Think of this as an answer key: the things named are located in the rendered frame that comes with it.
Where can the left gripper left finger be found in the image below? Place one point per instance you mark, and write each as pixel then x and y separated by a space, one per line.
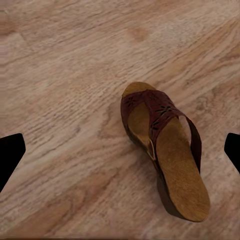
pixel 12 149

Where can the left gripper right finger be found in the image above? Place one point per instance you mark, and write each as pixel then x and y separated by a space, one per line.
pixel 232 149

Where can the sandal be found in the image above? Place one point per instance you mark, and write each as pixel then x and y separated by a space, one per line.
pixel 151 121

